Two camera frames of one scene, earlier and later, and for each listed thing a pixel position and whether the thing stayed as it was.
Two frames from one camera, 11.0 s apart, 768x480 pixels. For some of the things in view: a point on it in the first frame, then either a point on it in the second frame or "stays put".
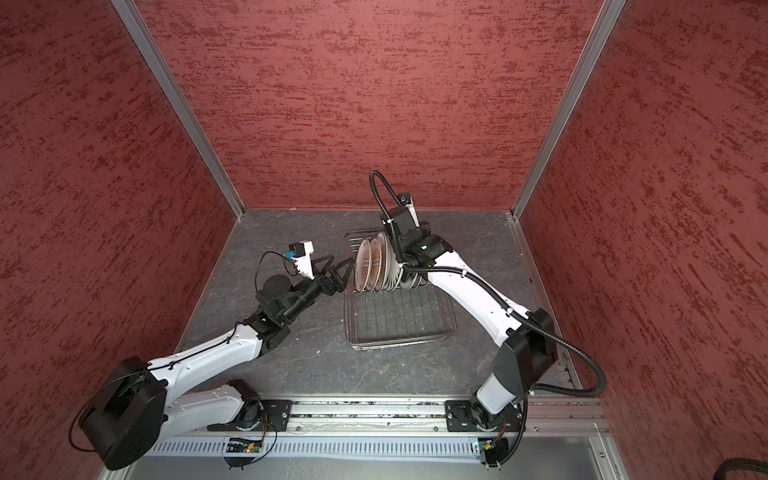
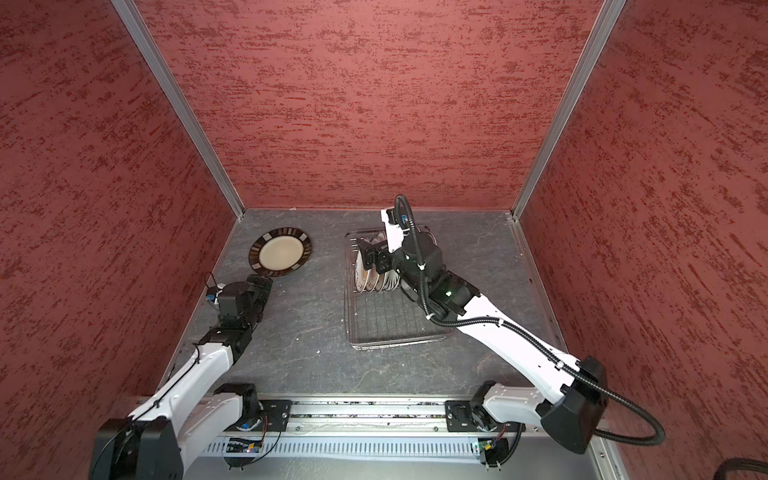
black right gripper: [427, 227] → [371, 253]
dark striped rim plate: [363, 263] → [279, 252]
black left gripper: [337, 283] → [263, 294]
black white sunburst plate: [392, 270] stays put
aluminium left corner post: [181, 100] stays put
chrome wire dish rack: [388, 317] stays put
